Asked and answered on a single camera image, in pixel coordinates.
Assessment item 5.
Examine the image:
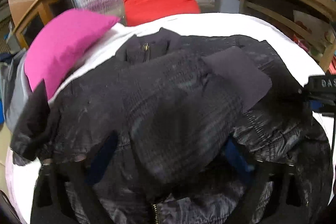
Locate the wooden side table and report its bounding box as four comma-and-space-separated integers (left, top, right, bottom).
238, 0, 335, 72

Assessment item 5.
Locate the grey garment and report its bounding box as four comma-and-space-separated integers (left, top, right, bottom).
1, 49, 32, 132

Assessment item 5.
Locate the pink pillow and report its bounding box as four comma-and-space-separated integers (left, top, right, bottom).
24, 9, 120, 99

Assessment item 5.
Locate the white bed blanket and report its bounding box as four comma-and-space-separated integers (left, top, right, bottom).
6, 13, 323, 223

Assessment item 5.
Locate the black quilted jacket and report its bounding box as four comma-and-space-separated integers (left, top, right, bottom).
11, 29, 333, 223

